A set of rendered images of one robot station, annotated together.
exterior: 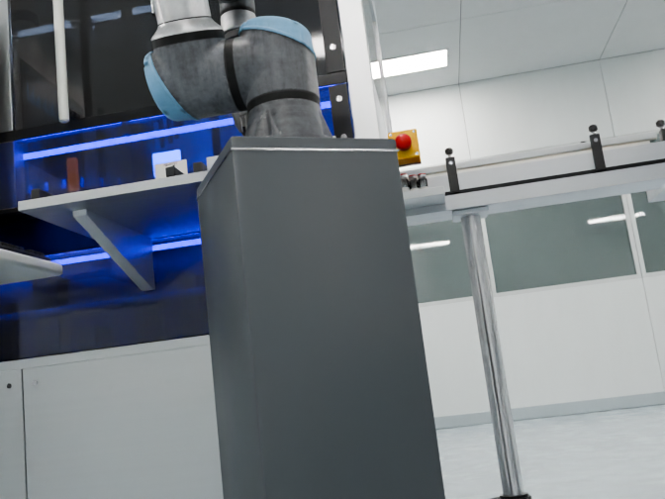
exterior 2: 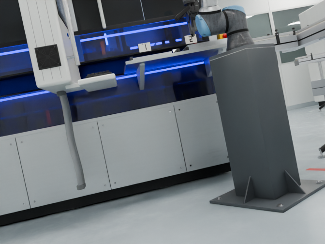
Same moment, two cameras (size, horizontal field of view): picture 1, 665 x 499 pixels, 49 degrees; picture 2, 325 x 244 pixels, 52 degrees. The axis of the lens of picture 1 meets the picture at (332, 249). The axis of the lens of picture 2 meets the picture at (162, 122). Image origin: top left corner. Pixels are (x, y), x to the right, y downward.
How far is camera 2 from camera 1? 1.12 m
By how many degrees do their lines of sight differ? 20
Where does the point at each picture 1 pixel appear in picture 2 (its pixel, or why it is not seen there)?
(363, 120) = not seen: hidden behind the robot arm
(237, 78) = (229, 24)
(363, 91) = not seen: hidden behind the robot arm
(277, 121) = (243, 38)
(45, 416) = (108, 136)
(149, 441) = (148, 141)
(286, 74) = (243, 23)
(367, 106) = not seen: hidden behind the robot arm
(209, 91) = (220, 28)
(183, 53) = (214, 17)
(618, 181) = (283, 47)
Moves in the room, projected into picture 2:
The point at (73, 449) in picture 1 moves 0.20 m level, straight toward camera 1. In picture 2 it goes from (121, 146) to (136, 145)
